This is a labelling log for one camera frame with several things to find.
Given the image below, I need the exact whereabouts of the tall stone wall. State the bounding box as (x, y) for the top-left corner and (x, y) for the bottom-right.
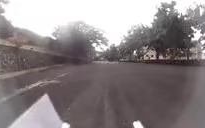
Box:
(0, 36), (91, 76)

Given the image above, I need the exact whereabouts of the row of trees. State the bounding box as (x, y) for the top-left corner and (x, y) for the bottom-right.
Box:
(99, 0), (205, 62)

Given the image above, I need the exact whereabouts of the low dark wall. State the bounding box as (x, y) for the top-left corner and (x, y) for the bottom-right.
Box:
(118, 58), (205, 67)

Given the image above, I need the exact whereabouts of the robot's own part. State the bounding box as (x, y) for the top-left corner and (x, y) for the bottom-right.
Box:
(132, 120), (145, 128)
(61, 122), (71, 128)

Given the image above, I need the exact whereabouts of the pale building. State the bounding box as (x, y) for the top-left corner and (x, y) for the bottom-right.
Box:
(141, 41), (204, 61)

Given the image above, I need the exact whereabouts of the large dark tree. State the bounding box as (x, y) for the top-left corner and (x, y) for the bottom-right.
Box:
(51, 20), (109, 63)

